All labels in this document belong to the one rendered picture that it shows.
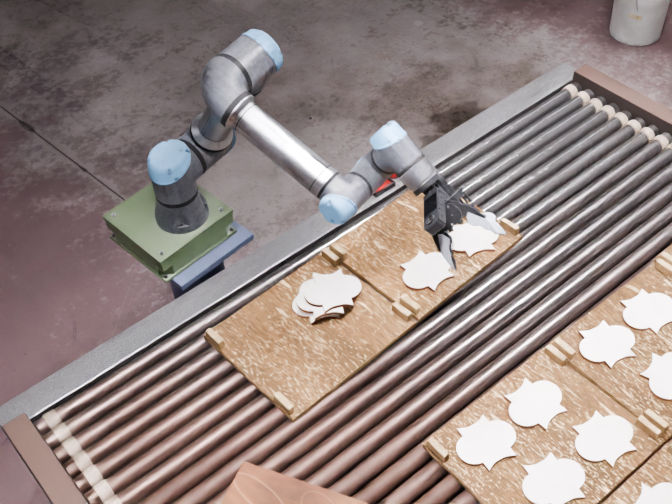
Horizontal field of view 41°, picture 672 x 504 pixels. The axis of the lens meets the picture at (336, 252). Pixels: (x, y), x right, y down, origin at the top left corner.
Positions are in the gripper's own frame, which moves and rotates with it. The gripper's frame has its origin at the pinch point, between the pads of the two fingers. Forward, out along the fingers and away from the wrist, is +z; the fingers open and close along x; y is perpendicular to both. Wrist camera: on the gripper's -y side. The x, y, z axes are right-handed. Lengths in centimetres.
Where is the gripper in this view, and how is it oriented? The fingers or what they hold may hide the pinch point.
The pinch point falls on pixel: (479, 254)
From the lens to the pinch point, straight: 201.5
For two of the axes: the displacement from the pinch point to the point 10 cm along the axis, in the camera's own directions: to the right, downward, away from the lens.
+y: 4.2, -3.7, 8.3
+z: 6.4, 7.7, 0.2
